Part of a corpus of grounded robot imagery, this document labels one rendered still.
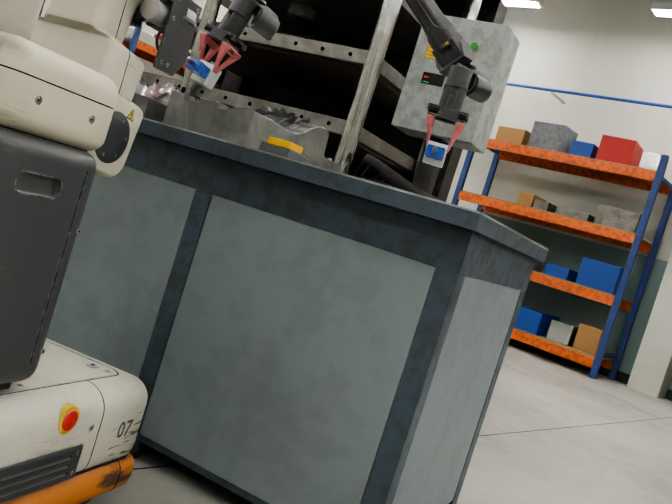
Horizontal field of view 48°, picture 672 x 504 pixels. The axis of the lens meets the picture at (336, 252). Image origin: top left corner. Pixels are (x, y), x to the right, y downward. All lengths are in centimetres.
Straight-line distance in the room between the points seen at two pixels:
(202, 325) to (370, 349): 43
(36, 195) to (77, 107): 15
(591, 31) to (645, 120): 126
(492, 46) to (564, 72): 653
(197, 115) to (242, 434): 77
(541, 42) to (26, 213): 846
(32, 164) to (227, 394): 80
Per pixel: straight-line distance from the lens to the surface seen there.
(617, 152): 796
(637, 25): 903
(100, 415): 146
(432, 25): 192
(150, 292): 189
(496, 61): 256
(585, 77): 898
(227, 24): 195
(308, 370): 164
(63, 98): 118
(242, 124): 182
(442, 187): 325
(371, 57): 257
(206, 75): 192
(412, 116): 259
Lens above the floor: 70
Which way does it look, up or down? 2 degrees down
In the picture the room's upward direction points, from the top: 17 degrees clockwise
